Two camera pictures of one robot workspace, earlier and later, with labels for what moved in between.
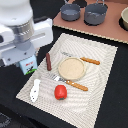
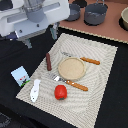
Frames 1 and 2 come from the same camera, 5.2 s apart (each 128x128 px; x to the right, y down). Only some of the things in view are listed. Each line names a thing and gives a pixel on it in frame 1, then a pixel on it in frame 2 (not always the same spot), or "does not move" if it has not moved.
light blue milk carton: [29, 65] -> [21, 75]
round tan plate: [71, 68] does not move
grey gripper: [18, 53] -> [27, 29]
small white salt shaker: [34, 90] does not move
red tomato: [60, 92] does not move
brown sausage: [48, 61] does not move
